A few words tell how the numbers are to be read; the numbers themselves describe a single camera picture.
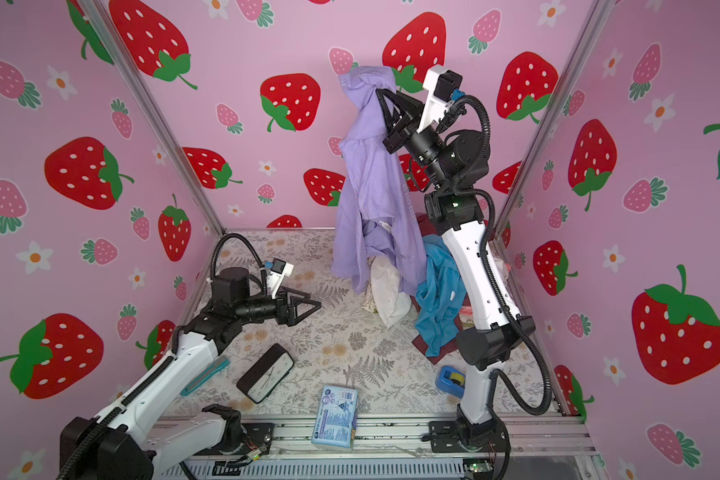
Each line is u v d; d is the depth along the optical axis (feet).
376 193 1.99
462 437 2.17
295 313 2.13
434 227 1.64
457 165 1.43
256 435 2.43
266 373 2.51
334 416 2.36
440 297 2.72
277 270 2.20
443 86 1.37
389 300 3.10
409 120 1.55
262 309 2.15
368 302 3.20
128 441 1.33
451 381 2.61
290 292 2.44
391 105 1.65
